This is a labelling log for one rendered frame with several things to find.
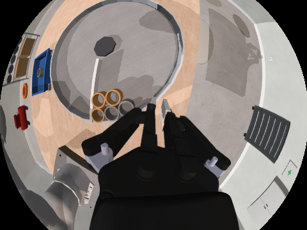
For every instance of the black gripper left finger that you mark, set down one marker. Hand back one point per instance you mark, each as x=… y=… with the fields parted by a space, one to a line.
x=100 y=150

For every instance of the blue plastic crate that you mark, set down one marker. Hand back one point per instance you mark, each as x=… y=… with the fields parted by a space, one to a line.
x=42 y=84

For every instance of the grey round turning table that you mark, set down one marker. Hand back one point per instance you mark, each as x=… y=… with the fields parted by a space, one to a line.
x=136 y=46

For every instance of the grey metal bushing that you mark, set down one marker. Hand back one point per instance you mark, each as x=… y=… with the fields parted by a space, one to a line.
x=109 y=116
x=121 y=110
x=40 y=72

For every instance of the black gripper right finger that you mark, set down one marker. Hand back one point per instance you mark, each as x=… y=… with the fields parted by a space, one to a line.
x=196 y=147

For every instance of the bronze bushing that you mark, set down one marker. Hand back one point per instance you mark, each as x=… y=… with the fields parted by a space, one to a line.
x=95 y=101
x=109 y=101
x=95 y=117

